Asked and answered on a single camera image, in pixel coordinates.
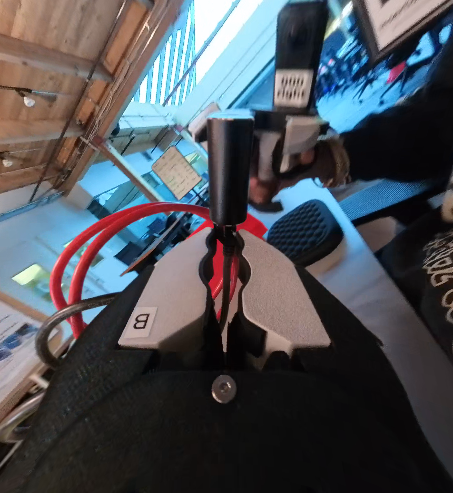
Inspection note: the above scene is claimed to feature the framed black white marker sign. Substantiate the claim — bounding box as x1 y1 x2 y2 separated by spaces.
351 0 453 66

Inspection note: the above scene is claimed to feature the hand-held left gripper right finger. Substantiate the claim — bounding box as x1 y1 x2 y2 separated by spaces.
237 230 332 359

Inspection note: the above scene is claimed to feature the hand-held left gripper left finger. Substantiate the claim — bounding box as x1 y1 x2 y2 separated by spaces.
117 228 216 357

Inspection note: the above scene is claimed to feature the person's right hand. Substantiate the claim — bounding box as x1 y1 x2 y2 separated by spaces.
249 137 339 206

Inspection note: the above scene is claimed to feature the dark honeycomb seat cushion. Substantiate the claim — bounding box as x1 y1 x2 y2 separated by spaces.
267 200 344 266

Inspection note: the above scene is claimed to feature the red ethernet cable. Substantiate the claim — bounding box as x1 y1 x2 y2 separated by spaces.
50 202 239 339

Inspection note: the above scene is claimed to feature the red plastic bin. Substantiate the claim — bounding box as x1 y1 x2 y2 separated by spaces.
190 212 269 241

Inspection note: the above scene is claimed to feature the gold bracelet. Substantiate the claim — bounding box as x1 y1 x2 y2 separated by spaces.
327 137 352 187

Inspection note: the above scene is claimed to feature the person's right forearm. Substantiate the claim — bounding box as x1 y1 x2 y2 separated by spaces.
342 8 453 183

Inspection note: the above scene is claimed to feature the grey mesh chair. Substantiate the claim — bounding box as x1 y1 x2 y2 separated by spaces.
338 179 448 226

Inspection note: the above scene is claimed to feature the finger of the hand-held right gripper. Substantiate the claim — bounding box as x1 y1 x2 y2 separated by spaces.
187 102 221 143

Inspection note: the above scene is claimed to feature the printed instruction poster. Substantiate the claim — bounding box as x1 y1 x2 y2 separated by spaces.
0 312 58 409

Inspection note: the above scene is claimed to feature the handwritten whiteboard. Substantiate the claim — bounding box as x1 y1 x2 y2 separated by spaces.
151 146 203 201

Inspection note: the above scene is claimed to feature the black ethernet cable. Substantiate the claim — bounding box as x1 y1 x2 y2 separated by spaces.
0 225 239 443

